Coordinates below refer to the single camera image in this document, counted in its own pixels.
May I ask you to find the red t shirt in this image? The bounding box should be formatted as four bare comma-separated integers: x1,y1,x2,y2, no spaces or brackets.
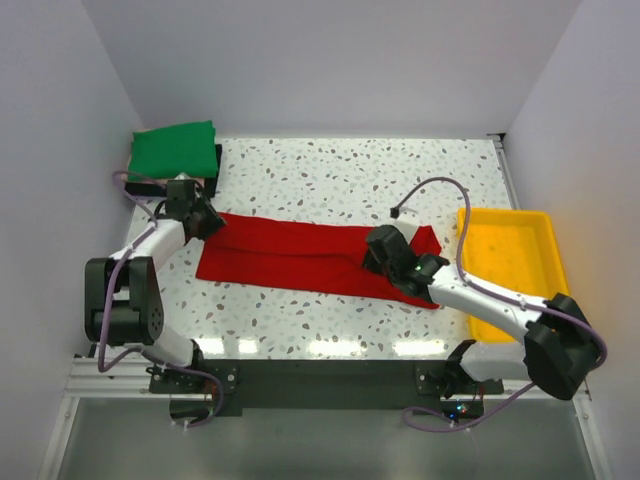
196,213,439,310

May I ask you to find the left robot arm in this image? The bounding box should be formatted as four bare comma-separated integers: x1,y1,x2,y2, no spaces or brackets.
84,174,226,392

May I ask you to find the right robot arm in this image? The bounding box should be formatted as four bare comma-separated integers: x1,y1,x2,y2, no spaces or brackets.
366,225,607,400

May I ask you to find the green folded t shirt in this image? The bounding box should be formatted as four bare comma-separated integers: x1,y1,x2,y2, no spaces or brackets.
128,120,219,179

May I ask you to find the pink folded t shirt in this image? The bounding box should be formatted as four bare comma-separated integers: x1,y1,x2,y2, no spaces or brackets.
116,170,204,187

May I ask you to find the yellow plastic tray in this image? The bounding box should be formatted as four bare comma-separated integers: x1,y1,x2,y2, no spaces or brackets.
456,208,574,346

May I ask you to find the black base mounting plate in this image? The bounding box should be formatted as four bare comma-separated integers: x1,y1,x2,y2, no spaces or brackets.
146,360,504,420

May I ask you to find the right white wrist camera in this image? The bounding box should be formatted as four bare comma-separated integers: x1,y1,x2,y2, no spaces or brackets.
393,210,420,244

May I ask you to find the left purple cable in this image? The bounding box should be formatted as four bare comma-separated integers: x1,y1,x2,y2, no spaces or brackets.
97,170,224,430

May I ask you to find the purple cable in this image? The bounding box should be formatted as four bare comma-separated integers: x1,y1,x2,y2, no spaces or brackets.
97,170,224,430
389,177,609,431

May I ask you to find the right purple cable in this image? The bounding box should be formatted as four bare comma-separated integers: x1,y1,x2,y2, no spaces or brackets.
389,177,609,431

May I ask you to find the aluminium frame rail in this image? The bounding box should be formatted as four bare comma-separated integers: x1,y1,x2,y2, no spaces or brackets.
44,137,601,479

